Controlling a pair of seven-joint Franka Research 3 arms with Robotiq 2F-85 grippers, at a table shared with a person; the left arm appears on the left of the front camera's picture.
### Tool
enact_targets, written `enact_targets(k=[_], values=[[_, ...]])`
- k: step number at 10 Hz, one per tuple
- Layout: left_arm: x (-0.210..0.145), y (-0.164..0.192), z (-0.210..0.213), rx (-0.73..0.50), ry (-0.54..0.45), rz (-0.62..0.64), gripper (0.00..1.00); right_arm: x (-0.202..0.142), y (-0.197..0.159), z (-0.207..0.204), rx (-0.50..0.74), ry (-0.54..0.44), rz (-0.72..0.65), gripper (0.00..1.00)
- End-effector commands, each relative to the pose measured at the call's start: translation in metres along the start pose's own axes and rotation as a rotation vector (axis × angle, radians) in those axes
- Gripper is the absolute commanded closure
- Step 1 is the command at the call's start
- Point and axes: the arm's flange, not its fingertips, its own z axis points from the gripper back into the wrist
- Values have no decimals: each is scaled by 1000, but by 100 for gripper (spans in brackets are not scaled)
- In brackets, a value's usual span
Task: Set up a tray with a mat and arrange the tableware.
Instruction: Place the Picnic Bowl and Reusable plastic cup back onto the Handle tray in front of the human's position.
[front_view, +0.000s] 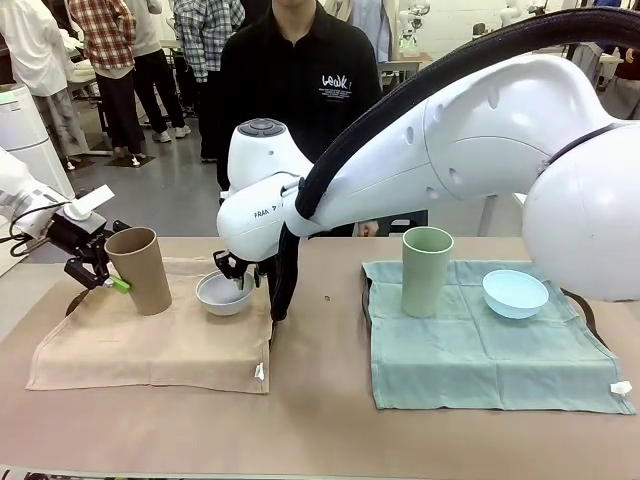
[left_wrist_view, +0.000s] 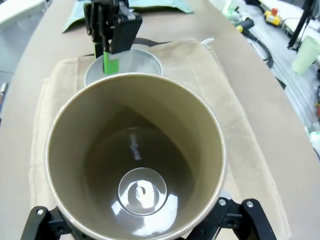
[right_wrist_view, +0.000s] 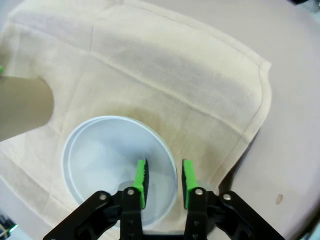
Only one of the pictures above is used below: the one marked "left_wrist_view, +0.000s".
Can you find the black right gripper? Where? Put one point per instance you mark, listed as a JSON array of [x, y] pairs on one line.
[[110, 6]]

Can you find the black tripod stand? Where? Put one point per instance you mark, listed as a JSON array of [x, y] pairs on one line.
[[298, 27]]

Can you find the teal cloth mat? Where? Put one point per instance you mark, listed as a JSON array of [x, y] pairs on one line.
[[72, 20]]

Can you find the white table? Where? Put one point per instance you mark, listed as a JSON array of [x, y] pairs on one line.
[[17, 10]]

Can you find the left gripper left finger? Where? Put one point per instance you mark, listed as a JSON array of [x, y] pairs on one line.
[[37, 225]]

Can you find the tan tall cup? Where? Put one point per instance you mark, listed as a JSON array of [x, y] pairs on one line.
[[100, 125]]

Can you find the white bowl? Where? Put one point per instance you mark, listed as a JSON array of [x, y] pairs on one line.
[[145, 65]]

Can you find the pale green tall cup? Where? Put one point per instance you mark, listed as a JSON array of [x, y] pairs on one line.
[[305, 55]]

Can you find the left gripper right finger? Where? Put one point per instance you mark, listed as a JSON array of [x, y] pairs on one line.
[[255, 220]]

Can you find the yellow emergency stop box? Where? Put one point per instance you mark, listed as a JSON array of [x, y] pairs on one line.
[[273, 16]]

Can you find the beige cloth mat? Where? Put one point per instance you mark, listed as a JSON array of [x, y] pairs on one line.
[[237, 125]]

